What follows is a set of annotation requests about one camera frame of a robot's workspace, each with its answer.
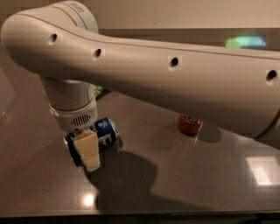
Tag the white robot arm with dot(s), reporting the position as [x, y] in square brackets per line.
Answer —
[235, 89]

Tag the blue pepsi can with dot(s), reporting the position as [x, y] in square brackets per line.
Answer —
[106, 133]

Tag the green kettle chips bag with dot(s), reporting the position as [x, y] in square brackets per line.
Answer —
[97, 90]

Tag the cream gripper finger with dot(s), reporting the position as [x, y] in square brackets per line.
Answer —
[86, 144]

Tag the red coca-cola can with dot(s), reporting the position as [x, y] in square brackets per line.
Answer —
[189, 125]

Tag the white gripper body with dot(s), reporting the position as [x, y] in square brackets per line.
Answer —
[76, 120]

